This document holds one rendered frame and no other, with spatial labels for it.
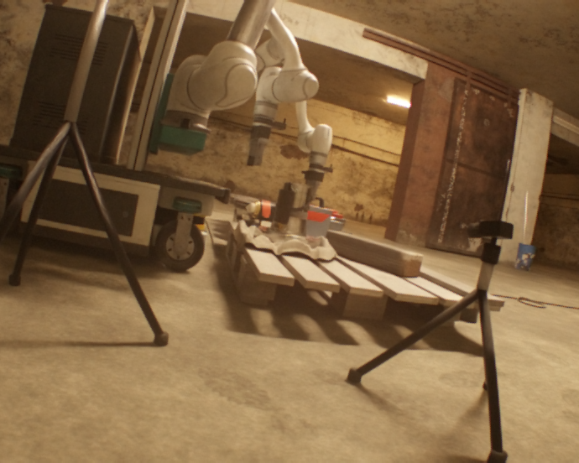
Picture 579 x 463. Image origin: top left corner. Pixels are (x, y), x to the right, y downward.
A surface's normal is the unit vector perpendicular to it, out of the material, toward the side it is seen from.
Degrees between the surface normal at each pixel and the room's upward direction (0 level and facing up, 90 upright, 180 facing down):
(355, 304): 90
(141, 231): 90
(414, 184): 90
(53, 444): 0
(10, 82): 90
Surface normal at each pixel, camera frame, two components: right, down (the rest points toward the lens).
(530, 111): 0.21, 0.11
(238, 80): 0.63, 0.28
